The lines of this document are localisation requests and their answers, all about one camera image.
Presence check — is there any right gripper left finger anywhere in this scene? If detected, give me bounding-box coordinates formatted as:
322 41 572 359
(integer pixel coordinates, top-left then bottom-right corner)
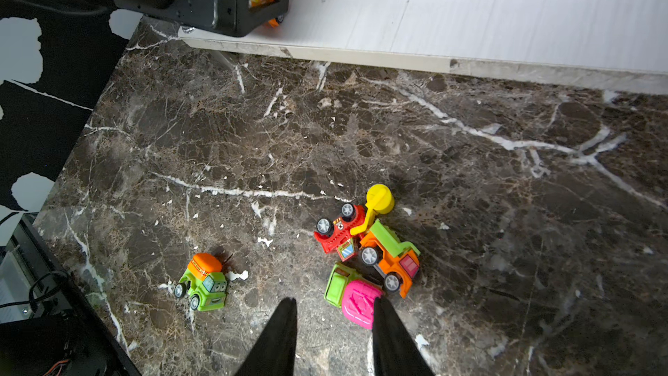
236 298 297 376

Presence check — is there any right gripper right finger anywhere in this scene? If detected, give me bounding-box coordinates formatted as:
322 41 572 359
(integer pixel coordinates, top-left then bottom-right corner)
372 297 435 376

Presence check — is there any green cement mixer truck toy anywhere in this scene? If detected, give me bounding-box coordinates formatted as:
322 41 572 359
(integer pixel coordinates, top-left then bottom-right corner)
173 252 228 312

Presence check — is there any green pink toy car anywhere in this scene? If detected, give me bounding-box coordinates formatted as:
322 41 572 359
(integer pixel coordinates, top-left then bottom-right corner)
324 262 384 330

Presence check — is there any orange green dump truck toy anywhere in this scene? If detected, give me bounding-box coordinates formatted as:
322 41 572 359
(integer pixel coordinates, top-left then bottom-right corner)
360 219 421 299

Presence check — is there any red toy car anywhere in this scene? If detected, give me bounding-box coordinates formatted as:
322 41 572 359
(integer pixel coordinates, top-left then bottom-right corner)
314 184 395 261

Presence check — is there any white two-tier shelf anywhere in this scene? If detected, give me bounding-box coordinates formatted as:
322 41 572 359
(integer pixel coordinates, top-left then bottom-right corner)
179 0 667 94

